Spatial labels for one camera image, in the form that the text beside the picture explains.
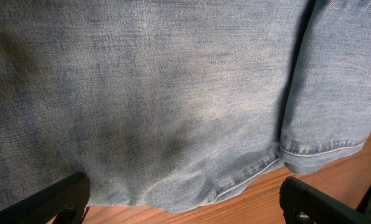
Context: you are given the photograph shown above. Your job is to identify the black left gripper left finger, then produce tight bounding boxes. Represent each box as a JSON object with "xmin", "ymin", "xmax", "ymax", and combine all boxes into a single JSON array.
[{"xmin": 0, "ymin": 172, "xmax": 90, "ymax": 224}]

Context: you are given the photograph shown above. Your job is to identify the light blue denim jeans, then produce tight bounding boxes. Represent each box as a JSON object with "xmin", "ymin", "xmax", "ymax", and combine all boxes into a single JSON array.
[{"xmin": 0, "ymin": 0, "xmax": 371, "ymax": 212}]

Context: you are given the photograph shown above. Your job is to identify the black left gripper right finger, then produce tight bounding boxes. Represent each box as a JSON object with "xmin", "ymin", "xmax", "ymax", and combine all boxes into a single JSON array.
[{"xmin": 279, "ymin": 177, "xmax": 371, "ymax": 224}]

